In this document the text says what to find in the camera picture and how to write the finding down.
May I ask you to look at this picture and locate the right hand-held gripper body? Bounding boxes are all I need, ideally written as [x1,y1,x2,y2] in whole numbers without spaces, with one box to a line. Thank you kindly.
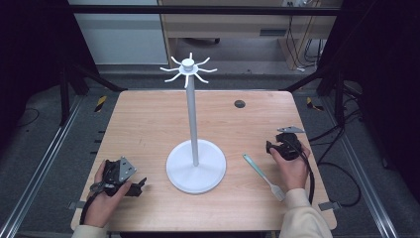
[275,125,306,163]

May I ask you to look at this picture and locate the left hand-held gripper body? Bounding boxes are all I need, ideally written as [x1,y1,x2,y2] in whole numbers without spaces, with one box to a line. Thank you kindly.
[98,156,139,197]

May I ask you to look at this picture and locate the person's right hand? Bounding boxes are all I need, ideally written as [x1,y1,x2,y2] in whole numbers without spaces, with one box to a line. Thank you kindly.
[268,144,312,193]

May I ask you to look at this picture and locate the person's left hand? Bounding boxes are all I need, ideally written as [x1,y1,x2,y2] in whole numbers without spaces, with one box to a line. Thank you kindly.
[83,161,133,229]

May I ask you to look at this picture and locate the yellow black striped tape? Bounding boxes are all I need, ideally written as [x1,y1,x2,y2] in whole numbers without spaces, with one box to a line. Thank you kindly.
[305,96,325,112]
[94,95,108,113]

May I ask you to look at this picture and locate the grey table clamp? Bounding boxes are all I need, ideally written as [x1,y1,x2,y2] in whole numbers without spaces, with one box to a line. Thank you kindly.
[318,201,343,212]
[67,200,87,211]

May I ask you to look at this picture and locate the white hook stand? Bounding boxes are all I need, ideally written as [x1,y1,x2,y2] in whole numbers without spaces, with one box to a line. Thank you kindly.
[159,52,228,195]

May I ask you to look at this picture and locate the light wooden desk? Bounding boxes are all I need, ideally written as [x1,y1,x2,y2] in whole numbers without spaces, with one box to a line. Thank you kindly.
[157,0,345,71]

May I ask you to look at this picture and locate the white cabinet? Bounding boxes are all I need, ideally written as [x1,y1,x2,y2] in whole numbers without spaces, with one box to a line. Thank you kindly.
[67,0,169,66]

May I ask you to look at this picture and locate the teal handled white fork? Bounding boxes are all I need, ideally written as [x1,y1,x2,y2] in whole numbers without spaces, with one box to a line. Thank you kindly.
[242,153,286,202]

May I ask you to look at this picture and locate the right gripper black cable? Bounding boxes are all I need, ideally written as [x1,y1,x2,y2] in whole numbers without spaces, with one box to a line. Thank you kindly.
[286,138,316,205]

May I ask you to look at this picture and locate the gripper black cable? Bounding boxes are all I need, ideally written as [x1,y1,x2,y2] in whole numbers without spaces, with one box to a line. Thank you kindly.
[78,181,107,226]
[286,138,316,205]

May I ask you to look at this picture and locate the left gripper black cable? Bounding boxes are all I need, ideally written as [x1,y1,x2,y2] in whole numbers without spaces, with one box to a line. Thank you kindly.
[78,181,107,226]

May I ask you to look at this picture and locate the black floor cable bundle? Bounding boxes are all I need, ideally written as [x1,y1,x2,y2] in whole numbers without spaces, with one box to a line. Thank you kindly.
[308,107,364,167]

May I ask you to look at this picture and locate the aluminium floor rail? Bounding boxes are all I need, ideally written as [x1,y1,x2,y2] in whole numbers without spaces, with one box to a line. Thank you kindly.
[321,97,400,238]
[0,95,84,238]

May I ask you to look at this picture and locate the black metal frame stand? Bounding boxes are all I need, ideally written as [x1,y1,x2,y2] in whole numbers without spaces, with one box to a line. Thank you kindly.
[58,62,129,127]
[282,63,347,127]

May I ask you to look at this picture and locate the black floor cable loop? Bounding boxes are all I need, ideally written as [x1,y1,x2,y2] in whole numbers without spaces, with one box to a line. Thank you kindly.
[316,161,363,208]

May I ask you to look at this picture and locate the hanging black desk cables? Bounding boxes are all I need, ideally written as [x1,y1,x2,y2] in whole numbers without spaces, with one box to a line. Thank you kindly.
[286,14,326,69]

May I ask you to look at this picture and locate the thin black floor cable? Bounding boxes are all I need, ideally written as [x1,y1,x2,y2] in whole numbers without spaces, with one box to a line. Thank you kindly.
[16,107,41,128]

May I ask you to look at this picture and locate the black horizontal frame bar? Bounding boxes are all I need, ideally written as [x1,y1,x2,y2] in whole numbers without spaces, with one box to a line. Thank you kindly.
[67,4,343,17]

